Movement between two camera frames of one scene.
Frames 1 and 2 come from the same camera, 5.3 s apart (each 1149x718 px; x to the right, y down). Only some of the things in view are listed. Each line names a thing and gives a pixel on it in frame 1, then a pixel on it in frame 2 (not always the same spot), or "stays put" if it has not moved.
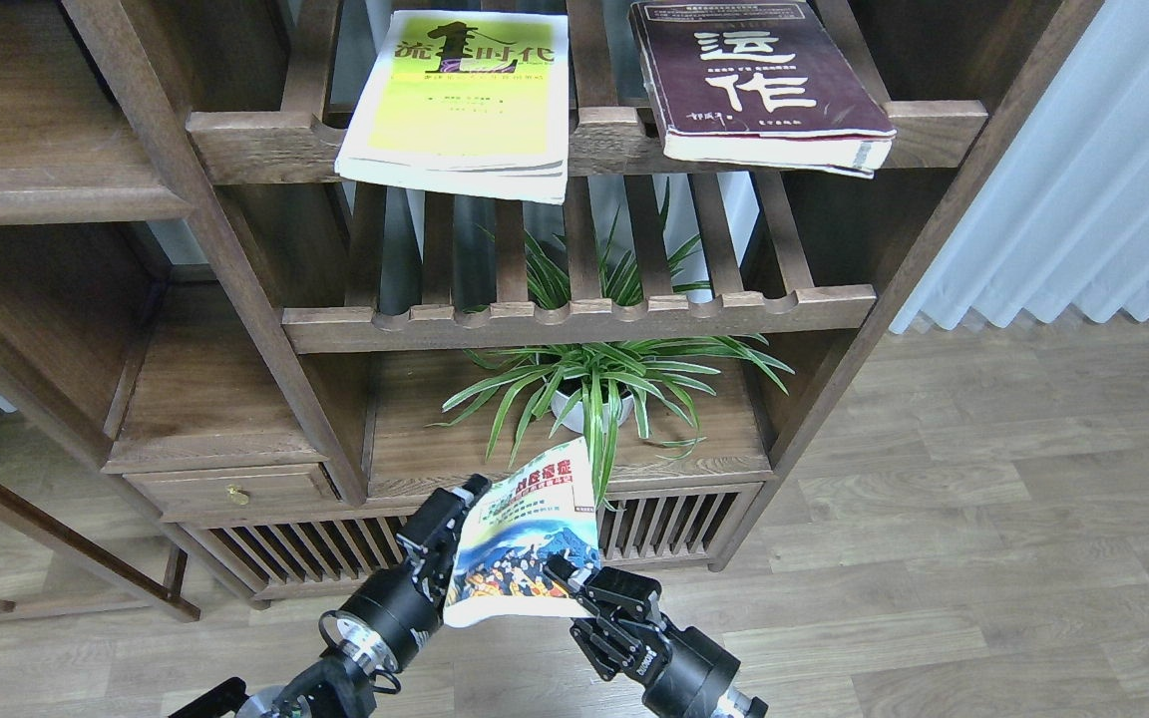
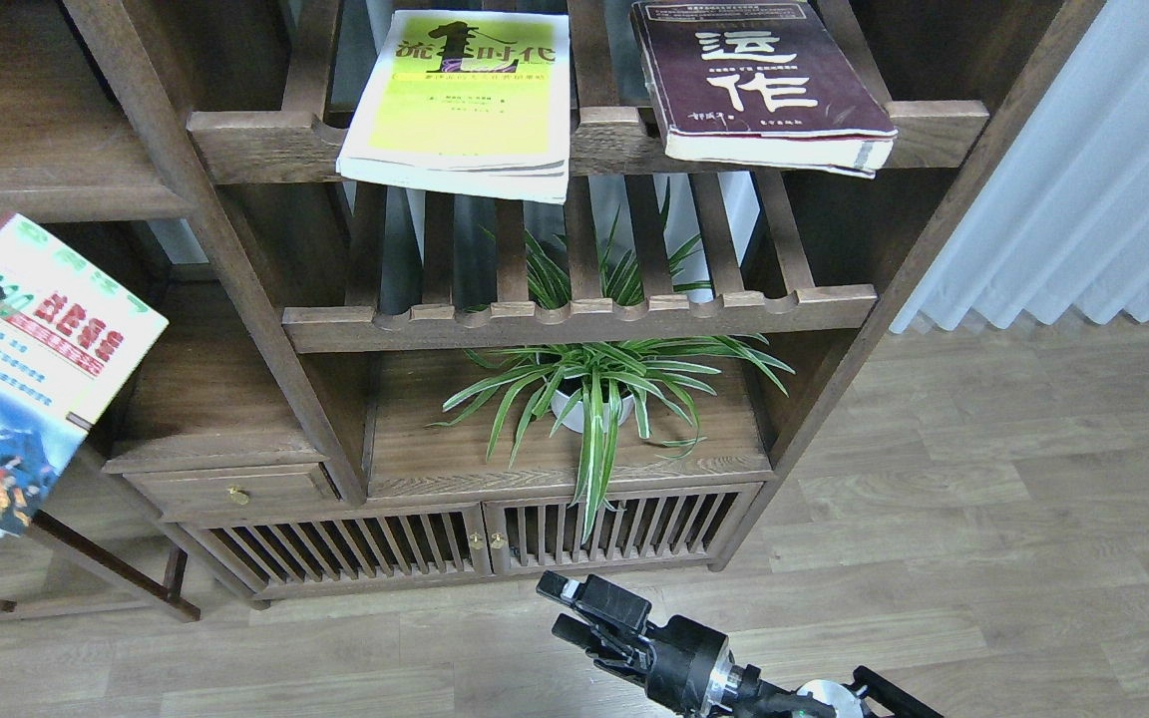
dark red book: (772, 83) stays put
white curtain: (1102, 194) stays put
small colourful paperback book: (510, 532) → (18, 379)
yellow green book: (466, 103) stays put
